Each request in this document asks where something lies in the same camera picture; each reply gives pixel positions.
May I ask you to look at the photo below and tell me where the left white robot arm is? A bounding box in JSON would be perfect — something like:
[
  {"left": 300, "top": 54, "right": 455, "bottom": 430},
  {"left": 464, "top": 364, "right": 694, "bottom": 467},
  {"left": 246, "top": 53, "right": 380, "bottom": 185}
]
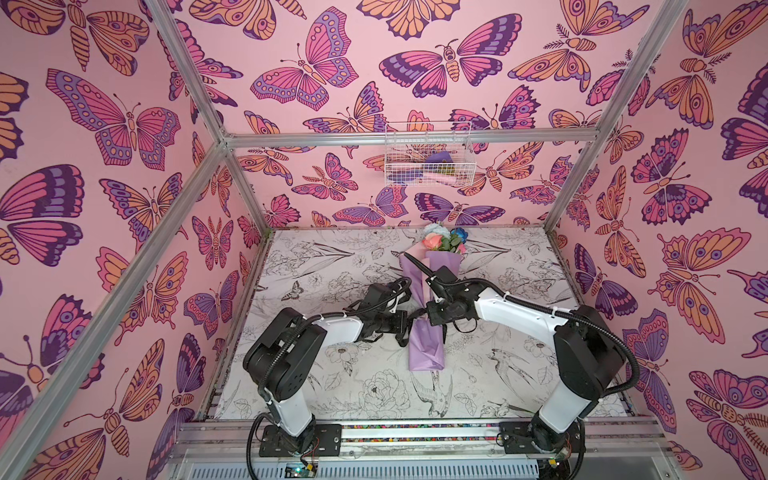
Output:
[{"left": 242, "top": 278, "right": 412, "bottom": 455}]

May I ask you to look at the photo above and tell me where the pink fake rose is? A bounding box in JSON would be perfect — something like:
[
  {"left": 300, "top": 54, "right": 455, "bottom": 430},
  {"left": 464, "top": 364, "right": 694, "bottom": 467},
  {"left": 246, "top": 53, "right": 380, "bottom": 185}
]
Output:
[{"left": 422, "top": 233, "right": 444, "bottom": 251}]

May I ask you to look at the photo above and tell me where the pink purple wrapping paper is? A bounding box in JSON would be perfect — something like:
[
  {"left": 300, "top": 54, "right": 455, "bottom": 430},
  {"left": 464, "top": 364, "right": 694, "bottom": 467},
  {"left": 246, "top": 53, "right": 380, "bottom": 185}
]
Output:
[{"left": 399, "top": 243, "right": 445, "bottom": 372}]

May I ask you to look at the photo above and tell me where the white wire basket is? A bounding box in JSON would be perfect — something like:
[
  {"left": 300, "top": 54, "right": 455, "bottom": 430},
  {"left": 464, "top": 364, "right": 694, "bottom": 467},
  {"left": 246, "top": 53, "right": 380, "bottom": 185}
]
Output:
[{"left": 382, "top": 123, "right": 477, "bottom": 188}]

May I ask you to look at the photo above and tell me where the black ribbon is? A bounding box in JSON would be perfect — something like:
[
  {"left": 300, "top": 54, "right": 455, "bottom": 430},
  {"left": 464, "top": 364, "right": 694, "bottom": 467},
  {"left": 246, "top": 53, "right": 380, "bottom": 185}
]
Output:
[{"left": 406, "top": 308, "right": 428, "bottom": 328}]

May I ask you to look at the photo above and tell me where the blue fake flower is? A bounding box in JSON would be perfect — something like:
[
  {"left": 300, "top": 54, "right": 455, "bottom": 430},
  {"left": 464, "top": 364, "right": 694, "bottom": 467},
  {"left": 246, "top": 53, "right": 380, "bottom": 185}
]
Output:
[{"left": 450, "top": 227, "right": 468, "bottom": 245}]

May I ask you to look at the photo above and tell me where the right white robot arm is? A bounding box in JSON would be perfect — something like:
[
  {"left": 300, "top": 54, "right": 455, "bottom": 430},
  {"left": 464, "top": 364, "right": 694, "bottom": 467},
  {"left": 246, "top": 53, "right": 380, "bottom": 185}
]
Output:
[{"left": 403, "top": 253, "right": 640, "bottom": 454}]

